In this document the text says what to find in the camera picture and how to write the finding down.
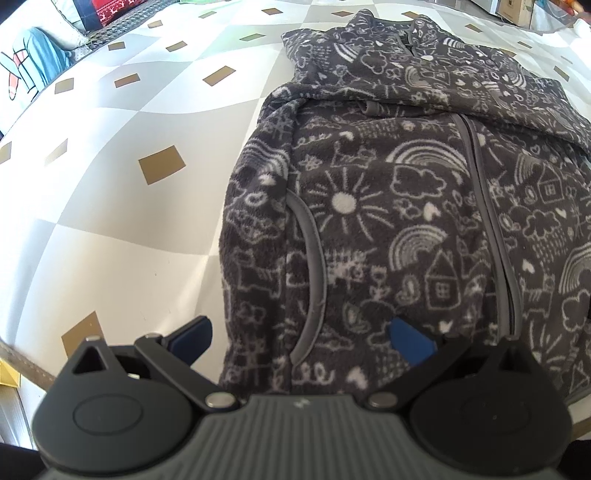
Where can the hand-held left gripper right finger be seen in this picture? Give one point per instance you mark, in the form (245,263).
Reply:
(411,344)

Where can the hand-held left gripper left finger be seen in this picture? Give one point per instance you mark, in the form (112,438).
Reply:
(194,340)

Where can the grey doodle print fleece jacket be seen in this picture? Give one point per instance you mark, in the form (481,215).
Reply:
(392,184)

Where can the diamond pattern table mat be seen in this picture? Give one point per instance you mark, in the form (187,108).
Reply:
(138,207)

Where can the teal printed cushion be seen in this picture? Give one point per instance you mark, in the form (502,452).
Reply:
(37,64)

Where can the white cushion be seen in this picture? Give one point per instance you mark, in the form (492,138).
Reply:
(69,18)

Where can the cardboard box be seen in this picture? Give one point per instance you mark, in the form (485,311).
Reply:
(517,7)

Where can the cloth covered side table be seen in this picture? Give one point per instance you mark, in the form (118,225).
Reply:
(554,18)

